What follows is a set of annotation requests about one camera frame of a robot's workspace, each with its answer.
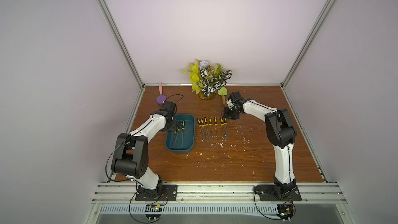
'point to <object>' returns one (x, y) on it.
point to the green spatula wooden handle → (223, 92)
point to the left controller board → (153, 212)
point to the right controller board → (285, 211)
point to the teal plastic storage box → (183, 140)
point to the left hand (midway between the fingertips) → (170, 125)
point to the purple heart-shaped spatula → (161, 98)
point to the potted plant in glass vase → (206, 80)
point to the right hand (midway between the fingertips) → (225, 112)
